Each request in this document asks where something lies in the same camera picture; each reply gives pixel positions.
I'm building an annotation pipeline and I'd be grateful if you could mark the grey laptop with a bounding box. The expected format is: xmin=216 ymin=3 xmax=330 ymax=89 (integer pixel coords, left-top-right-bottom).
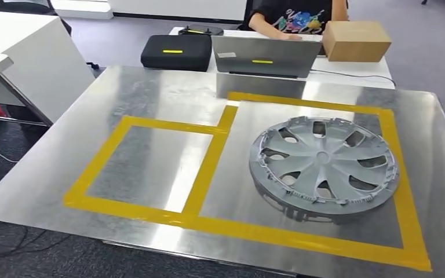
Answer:
xmin=211 ymin=35 xmax=323 ymax=79

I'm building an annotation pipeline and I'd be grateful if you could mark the black case with yellow sticker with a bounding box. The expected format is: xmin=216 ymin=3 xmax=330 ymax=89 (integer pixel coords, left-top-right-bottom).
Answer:
xmin=140 ymin=34 xmax=213 ymax=72

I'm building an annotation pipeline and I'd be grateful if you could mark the black floor cable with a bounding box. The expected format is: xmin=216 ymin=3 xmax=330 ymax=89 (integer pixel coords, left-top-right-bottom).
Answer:
xmin=0 ymin=220 xmax=74 ymax=258

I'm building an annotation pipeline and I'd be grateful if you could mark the white desk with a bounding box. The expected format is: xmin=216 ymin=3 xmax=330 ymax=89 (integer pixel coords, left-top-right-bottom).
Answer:
xmin=0 ymin=10 xmax=96 ymax=127

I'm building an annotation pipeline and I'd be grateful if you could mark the black laptop cable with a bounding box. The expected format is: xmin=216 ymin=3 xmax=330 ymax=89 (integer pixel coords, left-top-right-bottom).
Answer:
xmin=309 ymin=69 xmax=397 ymax=88

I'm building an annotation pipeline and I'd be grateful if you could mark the white table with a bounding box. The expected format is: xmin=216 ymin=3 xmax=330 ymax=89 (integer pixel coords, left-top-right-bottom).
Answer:
xmin=169 ymin=27 xmax=396 ymax=90

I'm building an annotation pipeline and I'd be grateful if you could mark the flat black device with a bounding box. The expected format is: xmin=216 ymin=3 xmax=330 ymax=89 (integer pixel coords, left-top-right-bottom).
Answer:
xmin=177 ymin=24 xmax=224 ymax=36

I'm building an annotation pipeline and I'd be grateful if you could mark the grey wheel hubcap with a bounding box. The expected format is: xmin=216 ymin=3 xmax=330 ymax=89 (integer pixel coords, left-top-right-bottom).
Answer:
xmin=248 ymin=116 xmax=400 ymax=225

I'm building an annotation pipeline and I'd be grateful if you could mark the brown cardboard box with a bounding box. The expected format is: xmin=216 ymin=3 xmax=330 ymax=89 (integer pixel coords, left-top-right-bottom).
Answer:
xmin=321 ymin=20 xmax=393 ymax=63

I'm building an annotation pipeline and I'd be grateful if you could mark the person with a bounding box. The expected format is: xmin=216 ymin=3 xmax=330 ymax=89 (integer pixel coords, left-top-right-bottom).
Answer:
xmin=247 ymin=0 xmax=349 ymax=41

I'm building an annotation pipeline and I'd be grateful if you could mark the yellow workbench tape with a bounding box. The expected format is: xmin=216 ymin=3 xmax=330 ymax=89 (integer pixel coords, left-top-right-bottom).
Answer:
xmin=61 ymin=91 xmax=432 ymax=272

